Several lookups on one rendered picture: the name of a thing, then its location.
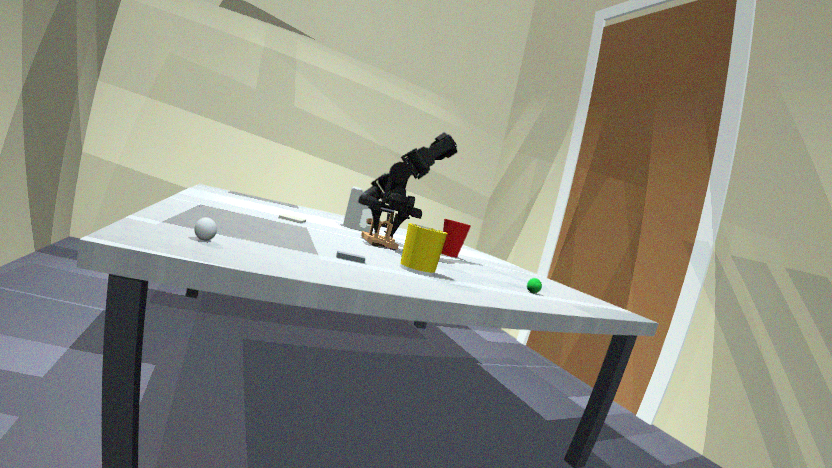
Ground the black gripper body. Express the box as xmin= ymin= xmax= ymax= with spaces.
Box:
xmin=359 ymin=181 xmax=422 ymax=219

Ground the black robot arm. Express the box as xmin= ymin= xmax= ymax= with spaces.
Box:
xmin=364 ymin=133 xmax=457 ymax=212

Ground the dark grey flat bar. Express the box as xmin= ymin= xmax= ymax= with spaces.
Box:
xmin=336 ymin=251 xmax=365 ymax=264

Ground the grey ball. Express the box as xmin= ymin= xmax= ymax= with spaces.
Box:
xmin=194 ymin=218 xmax=217 ymax=240

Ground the red plastic cup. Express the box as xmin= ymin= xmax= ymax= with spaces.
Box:
xmin=441 ymin=219 xmax=471 ymax=258

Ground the green ball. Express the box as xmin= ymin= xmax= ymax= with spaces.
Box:
xmin=527 ymin=278 xmax=542 ymax=294

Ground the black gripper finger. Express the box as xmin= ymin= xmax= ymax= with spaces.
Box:
xmin=368 ymin=206 xmax=382 ymax=233
xmin=390 ymin=213 xmax=410 ymax=237

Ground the yellow cup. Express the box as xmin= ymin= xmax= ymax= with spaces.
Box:
xmin=400 ymin=223 xmax=447 ymax=276

